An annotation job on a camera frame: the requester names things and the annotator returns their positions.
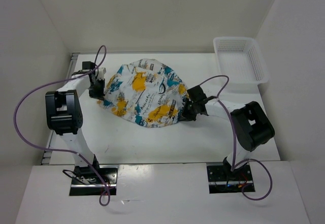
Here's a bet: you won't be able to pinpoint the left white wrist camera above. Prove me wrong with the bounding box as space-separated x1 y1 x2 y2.
95 68 106 81

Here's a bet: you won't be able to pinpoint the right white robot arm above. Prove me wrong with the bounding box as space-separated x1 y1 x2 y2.
179 85 275 180

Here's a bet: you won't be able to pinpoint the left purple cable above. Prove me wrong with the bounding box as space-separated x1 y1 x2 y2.
13 45 119 207

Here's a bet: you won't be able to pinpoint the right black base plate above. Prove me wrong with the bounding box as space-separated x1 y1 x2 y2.
206 163 255 194

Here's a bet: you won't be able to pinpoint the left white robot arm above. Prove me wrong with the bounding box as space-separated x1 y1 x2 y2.
45 61 106 183

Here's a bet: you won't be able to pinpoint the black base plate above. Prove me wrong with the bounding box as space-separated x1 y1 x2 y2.
66 165 118 197
206 163 255 194

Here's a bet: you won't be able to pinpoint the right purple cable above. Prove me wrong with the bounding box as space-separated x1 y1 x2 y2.
198 75 274 201

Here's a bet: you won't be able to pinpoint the white plastic basket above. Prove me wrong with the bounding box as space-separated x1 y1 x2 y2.
213 37 269 85

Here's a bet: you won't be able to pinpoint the purple cable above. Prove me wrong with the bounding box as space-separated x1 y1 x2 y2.
198 75 274 201
13 45 119 207

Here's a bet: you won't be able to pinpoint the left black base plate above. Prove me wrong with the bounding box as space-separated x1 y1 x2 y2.
66 165 118 197

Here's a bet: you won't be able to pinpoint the patterned white teal yellow shorts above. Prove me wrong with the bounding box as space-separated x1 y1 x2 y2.
98 58 189 128

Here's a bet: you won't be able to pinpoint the aluminium table edge rail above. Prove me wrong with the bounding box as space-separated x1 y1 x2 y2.
40 53 80 166

